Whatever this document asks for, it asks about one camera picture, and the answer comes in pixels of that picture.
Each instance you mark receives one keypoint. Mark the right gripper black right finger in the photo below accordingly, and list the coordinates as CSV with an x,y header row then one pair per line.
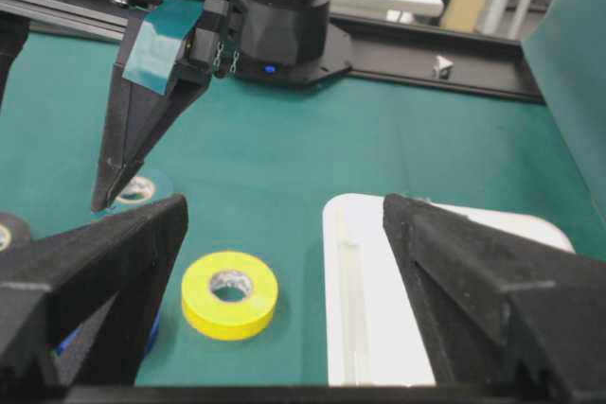
x,y
494,307

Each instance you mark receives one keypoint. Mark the black tape roll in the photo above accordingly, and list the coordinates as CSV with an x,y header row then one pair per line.
x,y
15,232

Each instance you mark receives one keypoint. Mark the blue tape roll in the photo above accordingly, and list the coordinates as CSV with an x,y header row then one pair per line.
x,y
149,346

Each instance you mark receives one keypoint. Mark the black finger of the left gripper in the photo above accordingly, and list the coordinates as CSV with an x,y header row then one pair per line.
x,y
136,119

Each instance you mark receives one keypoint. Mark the yellow tape roll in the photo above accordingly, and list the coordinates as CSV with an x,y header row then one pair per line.
x,y
229,295

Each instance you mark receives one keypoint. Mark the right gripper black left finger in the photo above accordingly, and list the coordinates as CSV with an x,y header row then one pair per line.
x,y
106,278

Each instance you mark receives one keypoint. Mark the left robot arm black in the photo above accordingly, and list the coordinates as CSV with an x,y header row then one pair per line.
x,y
290,41

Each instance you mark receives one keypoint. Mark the green table cloth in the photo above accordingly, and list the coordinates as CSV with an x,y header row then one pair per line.
x,y
258,163

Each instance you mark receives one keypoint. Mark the green tape roll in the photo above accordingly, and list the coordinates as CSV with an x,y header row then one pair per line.
x,y
147,186

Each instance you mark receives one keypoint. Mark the black aluminium frame rail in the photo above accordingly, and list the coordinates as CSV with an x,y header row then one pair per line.
x,y
432,57

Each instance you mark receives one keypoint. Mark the white plastic case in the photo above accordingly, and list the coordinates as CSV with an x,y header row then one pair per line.
x,y
373,336

